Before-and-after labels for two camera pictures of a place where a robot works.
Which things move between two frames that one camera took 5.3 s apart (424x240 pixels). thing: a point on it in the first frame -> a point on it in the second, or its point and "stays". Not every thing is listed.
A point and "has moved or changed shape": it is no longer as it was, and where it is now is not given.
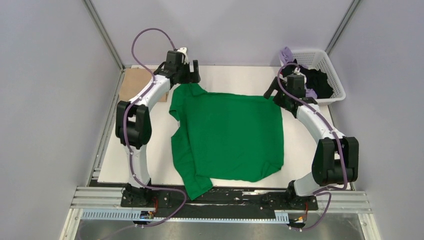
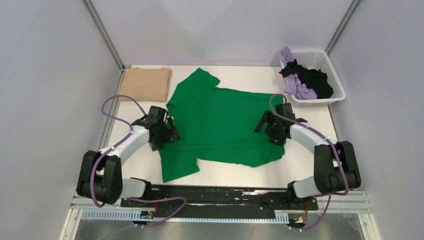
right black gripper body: [278, 101] -> [273, 131]
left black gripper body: [179, 70] -> [163, 137]
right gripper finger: [274, 85] -> [265, 118]
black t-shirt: [316, 80] stays
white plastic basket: [320, 60] stays
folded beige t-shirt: [135, 80] stays
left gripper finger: [196, 76] -> [174, 133]
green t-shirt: [222, 137] has moved or changed shape
